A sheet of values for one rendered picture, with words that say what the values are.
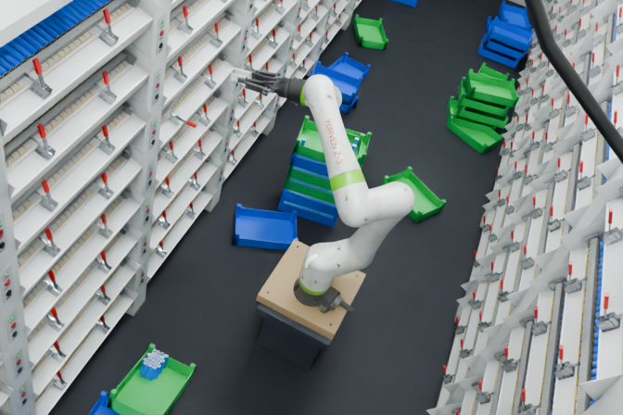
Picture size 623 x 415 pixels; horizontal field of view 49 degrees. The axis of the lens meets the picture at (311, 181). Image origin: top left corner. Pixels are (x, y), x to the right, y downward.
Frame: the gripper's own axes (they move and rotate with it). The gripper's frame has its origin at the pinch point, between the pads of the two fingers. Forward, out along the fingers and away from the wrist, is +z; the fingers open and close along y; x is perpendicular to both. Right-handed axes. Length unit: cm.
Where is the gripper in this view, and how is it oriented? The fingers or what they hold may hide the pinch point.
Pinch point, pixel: (240, 75)
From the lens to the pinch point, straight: 258.3
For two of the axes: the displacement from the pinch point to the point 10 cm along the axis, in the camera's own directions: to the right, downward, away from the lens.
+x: 0.5, -7.6, -6.5
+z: -9.3, -2.7, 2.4
